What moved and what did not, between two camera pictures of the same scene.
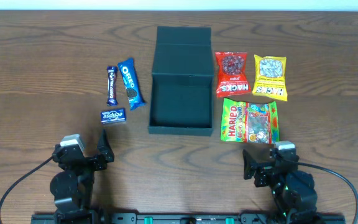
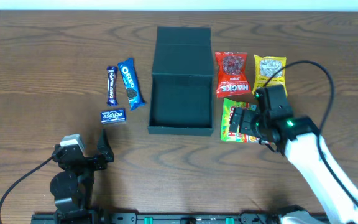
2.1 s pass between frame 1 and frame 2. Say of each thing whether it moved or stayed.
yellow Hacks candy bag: stayed
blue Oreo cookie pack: stayed
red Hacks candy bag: stayed
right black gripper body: moved
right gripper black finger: moved
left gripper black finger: stayed
